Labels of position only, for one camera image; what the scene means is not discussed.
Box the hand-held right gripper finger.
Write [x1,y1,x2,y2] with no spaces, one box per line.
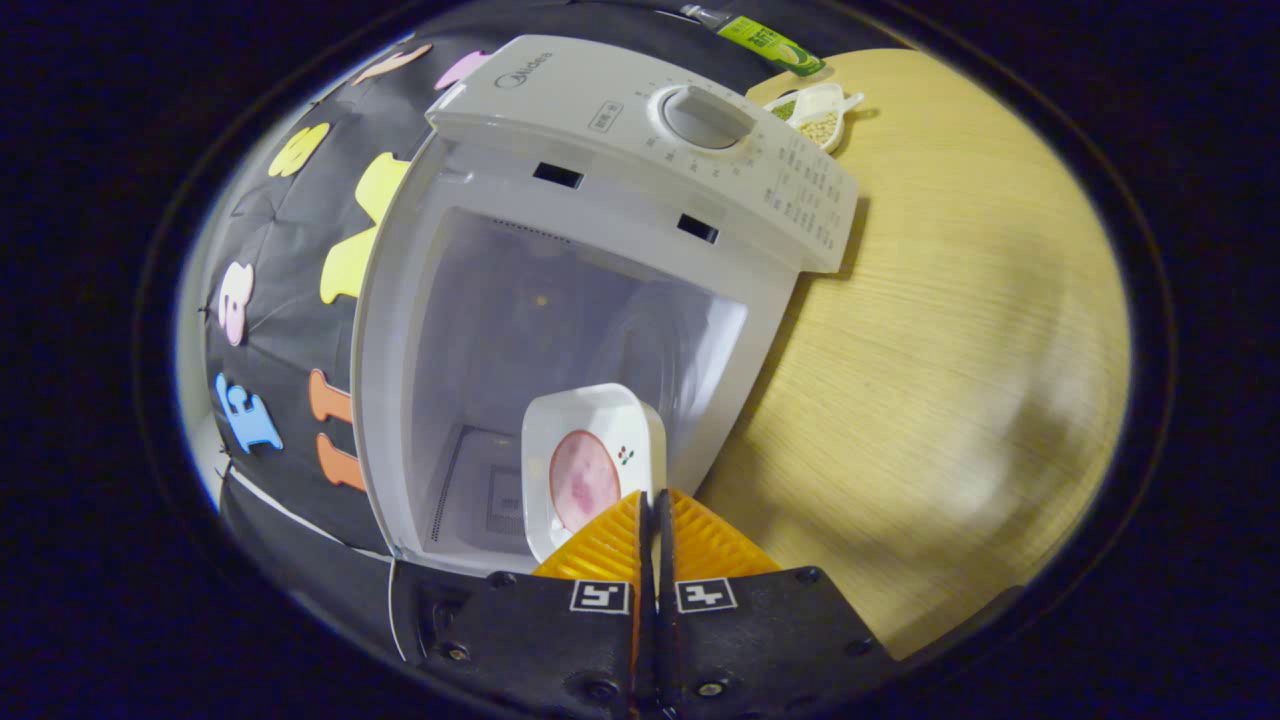
[656,488,896,720]
[390,490,657,720]

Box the white square plate pink food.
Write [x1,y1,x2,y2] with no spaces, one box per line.
[520,383,668,563]

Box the white microwave oven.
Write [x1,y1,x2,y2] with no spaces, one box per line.
[350,35,861,578]

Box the white divided dish with beans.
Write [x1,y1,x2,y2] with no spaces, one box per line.
[765,82,865,154]

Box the green label drink bottle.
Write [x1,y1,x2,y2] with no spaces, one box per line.
[680,3,827,78]

